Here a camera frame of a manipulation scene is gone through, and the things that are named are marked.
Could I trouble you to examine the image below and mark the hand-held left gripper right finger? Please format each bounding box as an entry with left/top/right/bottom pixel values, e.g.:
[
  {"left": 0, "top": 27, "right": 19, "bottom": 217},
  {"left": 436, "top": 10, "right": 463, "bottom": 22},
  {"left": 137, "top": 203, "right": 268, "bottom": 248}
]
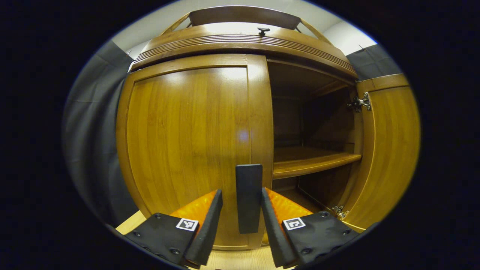
[{"left": 261, "top": 187, "right": 363, "bottom": 269}]

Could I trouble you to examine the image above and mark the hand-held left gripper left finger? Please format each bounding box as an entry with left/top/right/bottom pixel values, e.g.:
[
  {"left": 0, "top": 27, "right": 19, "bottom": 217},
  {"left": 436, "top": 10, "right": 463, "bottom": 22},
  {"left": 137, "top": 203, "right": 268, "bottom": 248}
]
[{"left": 124, "top": 189, "right": 224, "bottom": 267}]

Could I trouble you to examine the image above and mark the wooden shoe cabinet door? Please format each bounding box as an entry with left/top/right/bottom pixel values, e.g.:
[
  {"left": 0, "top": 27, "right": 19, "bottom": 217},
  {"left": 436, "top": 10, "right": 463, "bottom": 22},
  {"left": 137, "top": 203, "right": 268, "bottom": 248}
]
[
  {"left": 115, "top": 54, "right": 274, "bottom": 251},
  {"left": 343, "top": 73, "right": 421, "bottom": 231}
]

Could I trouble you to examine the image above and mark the wooden double-door shoe cabinet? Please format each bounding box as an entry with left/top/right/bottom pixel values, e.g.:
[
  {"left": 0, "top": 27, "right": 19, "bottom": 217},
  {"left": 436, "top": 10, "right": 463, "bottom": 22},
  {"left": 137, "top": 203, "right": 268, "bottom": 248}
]
[{"left": 127, "top": 6, "right": 364, "bottom": 233}]

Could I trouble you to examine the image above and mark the metal door hinge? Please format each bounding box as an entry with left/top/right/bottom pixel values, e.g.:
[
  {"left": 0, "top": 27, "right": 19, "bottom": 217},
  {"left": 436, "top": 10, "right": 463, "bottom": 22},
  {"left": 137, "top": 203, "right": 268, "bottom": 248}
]
[
  {"left": 331, "top": 204, "right": 350, "bottom": 220},
  {"left": 347, "top": 92, "right": 372, "bottom": 113}
]

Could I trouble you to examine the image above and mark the wooden inner shelf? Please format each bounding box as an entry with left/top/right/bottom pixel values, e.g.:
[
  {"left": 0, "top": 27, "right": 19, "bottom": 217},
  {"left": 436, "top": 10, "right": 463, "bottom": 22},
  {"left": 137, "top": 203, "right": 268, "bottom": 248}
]
[{"left": 273, "top": 146, "right": 362, "bottom": 180}]

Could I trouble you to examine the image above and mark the black backdrop cloth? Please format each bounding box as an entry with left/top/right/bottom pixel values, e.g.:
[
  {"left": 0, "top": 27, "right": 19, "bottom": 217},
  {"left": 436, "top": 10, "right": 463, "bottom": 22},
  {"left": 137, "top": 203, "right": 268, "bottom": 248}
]
[{"left": 62, "top": 40, "right": 404, "bottom": 227}]

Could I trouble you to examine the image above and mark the wooden drawer with black knob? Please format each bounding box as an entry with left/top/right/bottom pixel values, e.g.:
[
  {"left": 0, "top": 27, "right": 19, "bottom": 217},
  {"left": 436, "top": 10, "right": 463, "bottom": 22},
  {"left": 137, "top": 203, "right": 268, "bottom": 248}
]
[{"left": 161, "top": 22, "right": 330, "bottom": 45}]

